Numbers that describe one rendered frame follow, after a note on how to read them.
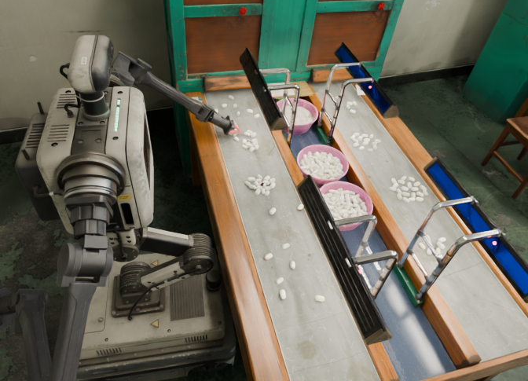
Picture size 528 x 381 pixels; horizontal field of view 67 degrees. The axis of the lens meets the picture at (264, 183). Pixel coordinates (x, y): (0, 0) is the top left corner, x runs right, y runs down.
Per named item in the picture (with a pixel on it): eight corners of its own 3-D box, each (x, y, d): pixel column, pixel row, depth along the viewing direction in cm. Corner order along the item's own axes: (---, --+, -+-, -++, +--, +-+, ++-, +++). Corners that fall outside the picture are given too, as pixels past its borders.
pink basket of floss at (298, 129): (302, 144, 230) (305, 130, 223) (262, 126, 238) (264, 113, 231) (322, 121, 246) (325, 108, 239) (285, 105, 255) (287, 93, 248)
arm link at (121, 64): (107, 64, 179) (119, 45, 176) (135, 82, 185) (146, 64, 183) (99, 93, 141) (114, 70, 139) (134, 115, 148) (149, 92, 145)
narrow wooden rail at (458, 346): (456, 375, 148) (470, 364, 140) (298, 97, 267) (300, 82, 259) (468, 371, 149) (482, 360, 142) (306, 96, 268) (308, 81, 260)
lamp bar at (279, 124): (270, 131, 177) (272, 118, 172) (238, 60, 218) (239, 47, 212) (287, 130, 179) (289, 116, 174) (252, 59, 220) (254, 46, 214)
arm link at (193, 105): (126, 80, 178) (138, 60, 176) (124, 76, 182) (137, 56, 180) (203, 125, 204) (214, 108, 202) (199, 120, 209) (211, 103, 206)
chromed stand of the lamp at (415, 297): (414, 308, 163) (462, 244, 131) (390, 266, 176) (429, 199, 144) (453, 298, 168) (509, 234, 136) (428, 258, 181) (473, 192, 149)
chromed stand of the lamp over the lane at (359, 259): (323, 331, 154) (351, 267, 122) (306, 285, 167) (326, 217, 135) (368, 320, 158) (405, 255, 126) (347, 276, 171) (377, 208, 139)
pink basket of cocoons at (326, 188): (324, 241, 183) (328, 228, 176) (305, 198, 201) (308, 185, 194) (376, 231, 190) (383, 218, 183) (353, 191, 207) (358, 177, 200)
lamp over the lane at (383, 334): (366, 346, 113) (373, 335, 108) (295, 188, 154) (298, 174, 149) (390, 339, 115) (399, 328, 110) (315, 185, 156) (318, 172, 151)
